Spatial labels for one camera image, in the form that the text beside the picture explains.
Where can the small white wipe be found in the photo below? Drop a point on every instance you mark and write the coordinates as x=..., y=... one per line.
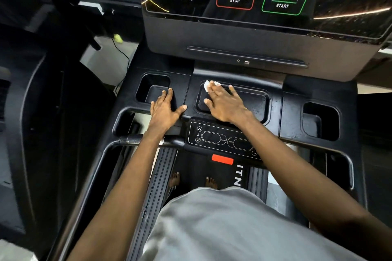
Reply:
x=210, y=85

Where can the person's bare foot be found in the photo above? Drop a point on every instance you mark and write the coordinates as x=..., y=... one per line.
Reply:
x=211, y=182
x=174, y=179

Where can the person's left forearm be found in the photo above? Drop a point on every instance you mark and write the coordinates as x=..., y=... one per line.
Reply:
x=116, y=202

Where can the black treadmill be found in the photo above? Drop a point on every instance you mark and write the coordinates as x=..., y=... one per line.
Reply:
x=245, y=56

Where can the person's right hand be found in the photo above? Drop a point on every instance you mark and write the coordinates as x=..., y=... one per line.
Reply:
x=225, y=106

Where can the yellow-green plug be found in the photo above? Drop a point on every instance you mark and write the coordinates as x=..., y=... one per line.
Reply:
x=117, y=38

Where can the black stair climber machine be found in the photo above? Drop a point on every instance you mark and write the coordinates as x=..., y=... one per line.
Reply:
x=43, y=135

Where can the person's left hand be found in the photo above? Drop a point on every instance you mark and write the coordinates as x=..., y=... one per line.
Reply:
x=162, y=114

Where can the person's right forearm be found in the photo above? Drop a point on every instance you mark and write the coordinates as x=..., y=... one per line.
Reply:
x=312, y=184

